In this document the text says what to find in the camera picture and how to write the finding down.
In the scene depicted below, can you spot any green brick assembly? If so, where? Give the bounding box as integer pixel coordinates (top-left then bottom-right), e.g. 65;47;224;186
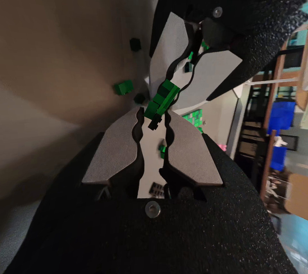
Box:
144;79;181;131

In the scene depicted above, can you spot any blue storage bin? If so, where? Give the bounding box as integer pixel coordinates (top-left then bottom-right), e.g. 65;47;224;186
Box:
269;145;288;171
267;101;296;135

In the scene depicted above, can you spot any cardboard box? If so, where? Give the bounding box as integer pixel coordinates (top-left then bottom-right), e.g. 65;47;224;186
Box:
284;173;308;214

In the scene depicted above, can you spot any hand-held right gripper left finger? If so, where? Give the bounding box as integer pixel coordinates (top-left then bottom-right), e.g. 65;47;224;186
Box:
81;106;145;198

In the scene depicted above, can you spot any dark studded plate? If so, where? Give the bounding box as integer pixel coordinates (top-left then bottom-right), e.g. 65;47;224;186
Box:
149;182;165;194

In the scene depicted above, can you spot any bright green brick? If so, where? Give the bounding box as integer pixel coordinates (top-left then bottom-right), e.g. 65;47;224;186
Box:
114;80;133;95

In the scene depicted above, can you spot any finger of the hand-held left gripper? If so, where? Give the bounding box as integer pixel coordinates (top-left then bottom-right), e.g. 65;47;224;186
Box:
174;49;243;112
147;12;196;104

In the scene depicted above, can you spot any green tiled brick panel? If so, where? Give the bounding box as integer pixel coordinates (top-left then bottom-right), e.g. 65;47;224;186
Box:
182;109;204;133

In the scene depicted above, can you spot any wooden shelf frame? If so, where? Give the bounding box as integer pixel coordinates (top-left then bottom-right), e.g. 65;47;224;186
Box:
260;38;308;207

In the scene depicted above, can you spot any black metal rack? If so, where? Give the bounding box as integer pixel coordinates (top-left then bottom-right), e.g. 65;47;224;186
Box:
235;70;273;166

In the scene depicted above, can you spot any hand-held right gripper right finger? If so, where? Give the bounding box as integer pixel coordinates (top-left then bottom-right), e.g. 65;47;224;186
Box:
159;110;224;196

